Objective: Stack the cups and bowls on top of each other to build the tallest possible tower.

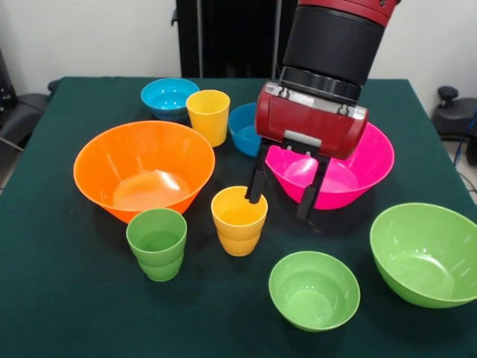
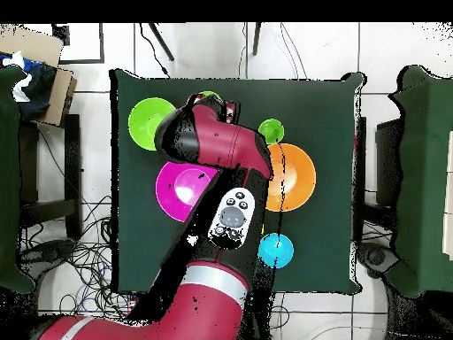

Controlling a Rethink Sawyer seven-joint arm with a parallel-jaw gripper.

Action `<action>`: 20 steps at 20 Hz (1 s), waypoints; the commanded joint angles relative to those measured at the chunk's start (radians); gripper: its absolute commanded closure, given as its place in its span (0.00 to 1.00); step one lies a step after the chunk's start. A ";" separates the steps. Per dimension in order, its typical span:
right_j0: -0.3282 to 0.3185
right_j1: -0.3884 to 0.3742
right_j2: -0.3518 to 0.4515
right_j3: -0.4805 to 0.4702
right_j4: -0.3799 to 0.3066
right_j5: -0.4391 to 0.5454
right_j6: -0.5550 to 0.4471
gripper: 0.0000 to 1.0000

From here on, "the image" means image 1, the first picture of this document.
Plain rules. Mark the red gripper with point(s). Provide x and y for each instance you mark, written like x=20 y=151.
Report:
x=305 y=127

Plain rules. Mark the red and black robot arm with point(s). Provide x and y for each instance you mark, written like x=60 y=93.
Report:
x=335 y=44

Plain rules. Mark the ridged yellow cup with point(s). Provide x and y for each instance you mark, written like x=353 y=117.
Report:
x=238 y=238

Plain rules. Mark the dark blue bowl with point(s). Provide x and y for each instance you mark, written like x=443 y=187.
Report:
x=242 y=138

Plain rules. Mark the large pink bowl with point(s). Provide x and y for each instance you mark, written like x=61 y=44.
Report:
x=372 y=168

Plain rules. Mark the smooth yellow cup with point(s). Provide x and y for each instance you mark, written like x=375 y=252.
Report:
x=208 y=127

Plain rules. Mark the small green bowl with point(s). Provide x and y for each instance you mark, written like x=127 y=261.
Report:
x=313 y=298

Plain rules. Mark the ridged green cup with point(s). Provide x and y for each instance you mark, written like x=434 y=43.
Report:
x=156 y=261

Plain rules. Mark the small light blue bowl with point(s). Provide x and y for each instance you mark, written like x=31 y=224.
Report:
x=164 y=93

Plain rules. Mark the large green bowl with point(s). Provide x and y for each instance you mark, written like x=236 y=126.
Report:
x=421 y=261

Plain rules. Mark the large orange bowl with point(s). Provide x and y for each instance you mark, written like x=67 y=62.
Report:
x=112 y=156

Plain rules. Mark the dark green tablecloth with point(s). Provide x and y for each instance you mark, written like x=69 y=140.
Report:
x=56 y=298

